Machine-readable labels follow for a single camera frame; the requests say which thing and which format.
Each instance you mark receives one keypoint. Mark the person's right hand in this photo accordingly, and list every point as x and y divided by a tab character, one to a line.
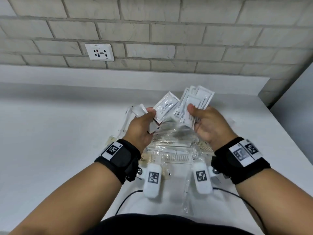
215	127

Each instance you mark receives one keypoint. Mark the black shirt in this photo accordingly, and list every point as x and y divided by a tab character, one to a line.
171	225

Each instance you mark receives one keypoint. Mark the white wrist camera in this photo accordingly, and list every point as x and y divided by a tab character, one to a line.
152	188
203	187

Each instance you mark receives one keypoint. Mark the white countertop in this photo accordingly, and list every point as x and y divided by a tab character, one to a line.
49	119

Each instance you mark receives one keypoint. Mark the person's left forearm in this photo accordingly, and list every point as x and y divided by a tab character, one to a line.
68	200

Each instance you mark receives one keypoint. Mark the person's left hand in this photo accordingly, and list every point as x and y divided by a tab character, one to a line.
140	129

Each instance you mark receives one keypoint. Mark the white wall socket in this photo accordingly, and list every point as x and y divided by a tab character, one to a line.
99	52

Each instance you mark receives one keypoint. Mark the person's right forearm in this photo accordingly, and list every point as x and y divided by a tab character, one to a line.
276	200

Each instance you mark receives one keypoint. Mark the black marker wristband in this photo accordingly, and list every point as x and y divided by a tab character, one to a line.
227	163
124	161

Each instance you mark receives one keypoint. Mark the pile of clear-wrapped toiletries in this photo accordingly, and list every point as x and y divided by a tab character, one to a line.
174	157

